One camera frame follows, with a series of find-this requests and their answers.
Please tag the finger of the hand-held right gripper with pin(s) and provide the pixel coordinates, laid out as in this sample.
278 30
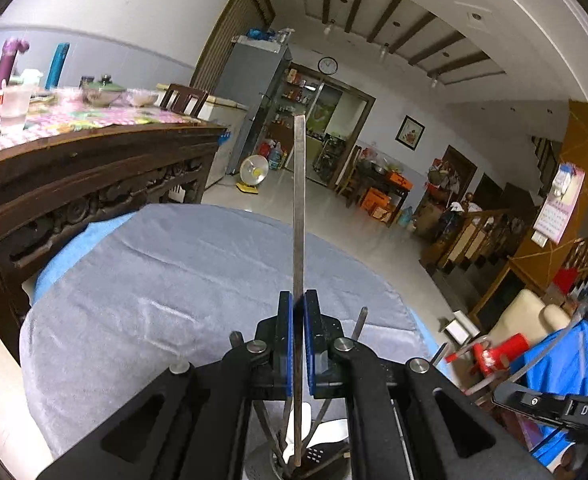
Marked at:
529 401

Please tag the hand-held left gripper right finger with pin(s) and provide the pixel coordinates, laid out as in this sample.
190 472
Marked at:
310 350

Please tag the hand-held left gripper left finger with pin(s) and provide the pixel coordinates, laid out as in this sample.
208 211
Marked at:
288 350

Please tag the blue cloth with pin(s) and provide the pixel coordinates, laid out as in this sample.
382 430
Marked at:
559 365

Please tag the white spoon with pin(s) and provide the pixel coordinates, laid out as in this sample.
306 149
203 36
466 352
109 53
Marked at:
331 432

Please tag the beige armchair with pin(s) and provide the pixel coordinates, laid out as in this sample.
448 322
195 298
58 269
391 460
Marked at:
519 310

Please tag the black slotted spatula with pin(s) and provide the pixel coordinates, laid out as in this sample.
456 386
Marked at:
316 455

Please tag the grey towel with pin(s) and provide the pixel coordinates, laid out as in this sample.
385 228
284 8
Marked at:
173 300

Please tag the orange crate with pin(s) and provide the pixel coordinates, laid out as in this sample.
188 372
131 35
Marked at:
374 202

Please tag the wooden stair railing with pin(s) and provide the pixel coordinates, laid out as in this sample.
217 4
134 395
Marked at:
474 235

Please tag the small floor fan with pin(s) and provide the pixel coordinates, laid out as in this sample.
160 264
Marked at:
253 172

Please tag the small wooden side table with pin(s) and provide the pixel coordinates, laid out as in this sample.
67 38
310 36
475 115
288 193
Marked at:
381 180

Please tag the white chest freezer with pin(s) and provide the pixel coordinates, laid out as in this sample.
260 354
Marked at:
226 130

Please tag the blue table cover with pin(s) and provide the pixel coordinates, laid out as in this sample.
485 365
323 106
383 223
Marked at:
68 260

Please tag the shelf with bottles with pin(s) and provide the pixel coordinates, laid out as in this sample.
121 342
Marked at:
294 95

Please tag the grey refrigerator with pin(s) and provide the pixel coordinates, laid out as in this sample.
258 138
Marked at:
256 95

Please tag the carved wooden table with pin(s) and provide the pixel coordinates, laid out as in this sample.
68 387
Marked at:
98 175

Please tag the wooden chair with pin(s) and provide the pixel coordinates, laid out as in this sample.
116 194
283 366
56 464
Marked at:
183 100

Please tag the glass bowl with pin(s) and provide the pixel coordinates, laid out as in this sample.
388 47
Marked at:
143 97

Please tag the floral tablecloth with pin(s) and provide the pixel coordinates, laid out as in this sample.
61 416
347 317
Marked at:
98 117

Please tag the metal pot with lid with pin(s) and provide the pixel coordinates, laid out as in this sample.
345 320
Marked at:
102 92

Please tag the wooden door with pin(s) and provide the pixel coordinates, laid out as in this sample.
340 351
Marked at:
233 35

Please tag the blue bottle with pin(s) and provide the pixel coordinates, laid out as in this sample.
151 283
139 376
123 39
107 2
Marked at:
57 66

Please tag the clear plastic cup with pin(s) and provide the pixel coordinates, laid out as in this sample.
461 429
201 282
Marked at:
13 107

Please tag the purple bottle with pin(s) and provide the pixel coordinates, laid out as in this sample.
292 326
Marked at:
7 62

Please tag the wall calendar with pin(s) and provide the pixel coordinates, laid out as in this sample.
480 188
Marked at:
559 200

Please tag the framed wall picture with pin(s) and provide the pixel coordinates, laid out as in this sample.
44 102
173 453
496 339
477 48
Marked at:
410 133

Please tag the round wall clock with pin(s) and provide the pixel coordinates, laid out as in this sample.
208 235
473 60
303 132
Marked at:
328 65

